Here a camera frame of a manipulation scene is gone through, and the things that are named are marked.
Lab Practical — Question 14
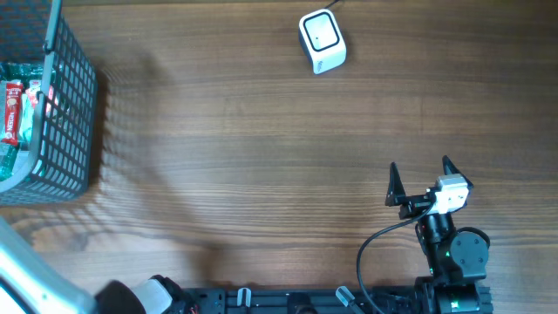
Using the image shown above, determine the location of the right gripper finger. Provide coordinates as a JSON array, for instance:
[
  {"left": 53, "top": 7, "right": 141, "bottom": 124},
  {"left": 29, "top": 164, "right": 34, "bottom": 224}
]
[
  {"left": 384, "top": 162, "right": 406, "bottom": 207},
  {"left": 442, "top": 155, "right": 474, "bottom": 189}
]

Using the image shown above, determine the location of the red Nescafe sachet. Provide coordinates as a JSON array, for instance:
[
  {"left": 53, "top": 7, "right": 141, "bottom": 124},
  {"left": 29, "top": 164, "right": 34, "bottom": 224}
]
[{"left": 1, "top": 80, "right": 24, "bottom": 147}]

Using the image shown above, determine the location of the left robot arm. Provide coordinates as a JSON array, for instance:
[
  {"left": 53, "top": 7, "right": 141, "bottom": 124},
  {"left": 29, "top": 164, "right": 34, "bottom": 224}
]
[{"left": 1, "top": 220, "right": 199, "bottom": 314}]

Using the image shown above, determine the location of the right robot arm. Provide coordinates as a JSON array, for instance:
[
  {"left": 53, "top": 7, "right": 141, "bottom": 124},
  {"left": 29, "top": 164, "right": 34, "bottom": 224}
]
[{"left": 385, "top": 156, "right": 493, "bottom": 314}]

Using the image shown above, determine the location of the white barcode scanner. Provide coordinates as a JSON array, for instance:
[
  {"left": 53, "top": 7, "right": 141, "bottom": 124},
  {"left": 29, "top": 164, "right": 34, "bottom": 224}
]
[{"left": 298, "top": 9, "right": 347, "bottom": 75}]

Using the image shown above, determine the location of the dark grey mesh basket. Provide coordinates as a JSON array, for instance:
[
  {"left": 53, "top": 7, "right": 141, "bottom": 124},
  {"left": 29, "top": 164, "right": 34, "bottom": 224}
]
[{"left": 1, "top": 1, "right": 98, "bottom": 205}]

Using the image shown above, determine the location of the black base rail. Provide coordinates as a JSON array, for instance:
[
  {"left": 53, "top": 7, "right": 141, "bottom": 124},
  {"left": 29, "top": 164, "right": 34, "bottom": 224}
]
[{"left": 182, "top": 285, "right": 494, "bottom": 314}]

